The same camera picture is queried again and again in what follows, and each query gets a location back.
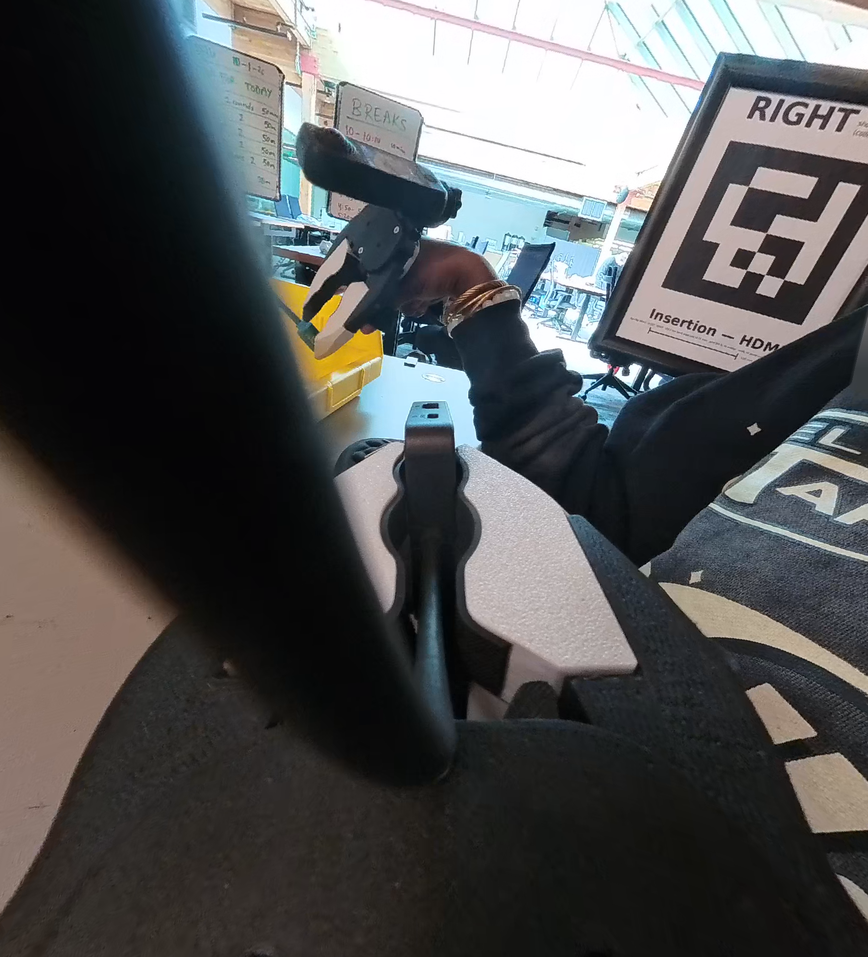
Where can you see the person's right hand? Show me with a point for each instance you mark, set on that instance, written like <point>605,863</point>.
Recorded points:
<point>449,273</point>

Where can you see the whiteboard with ruled table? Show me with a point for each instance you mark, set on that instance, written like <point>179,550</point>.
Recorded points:
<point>254,112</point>

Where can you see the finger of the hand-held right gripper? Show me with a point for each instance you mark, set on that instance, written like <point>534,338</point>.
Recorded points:
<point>348,329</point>
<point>333,269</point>

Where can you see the red ceiling pipe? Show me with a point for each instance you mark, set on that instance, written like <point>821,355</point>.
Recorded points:
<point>553,46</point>

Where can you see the small handwritten whiteboard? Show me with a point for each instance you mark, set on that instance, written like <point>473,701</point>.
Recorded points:
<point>382,119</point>

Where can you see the yellow plastic bin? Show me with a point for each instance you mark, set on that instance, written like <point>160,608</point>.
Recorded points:
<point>344,381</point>

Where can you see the person's black printed sweatshirt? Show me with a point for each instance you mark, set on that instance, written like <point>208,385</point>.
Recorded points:
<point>815,613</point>

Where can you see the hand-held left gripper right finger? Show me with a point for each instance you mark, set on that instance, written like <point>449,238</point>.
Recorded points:
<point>531,576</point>

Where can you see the black and silver square adapter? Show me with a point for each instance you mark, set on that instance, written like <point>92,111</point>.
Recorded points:
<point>430,463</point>

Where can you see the person's right forearm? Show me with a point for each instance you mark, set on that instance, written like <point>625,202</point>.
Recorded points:
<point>538,404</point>

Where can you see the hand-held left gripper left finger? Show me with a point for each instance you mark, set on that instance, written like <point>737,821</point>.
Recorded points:
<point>363,508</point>

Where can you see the framed marker sign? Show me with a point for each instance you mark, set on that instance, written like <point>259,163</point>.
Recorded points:
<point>778,224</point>

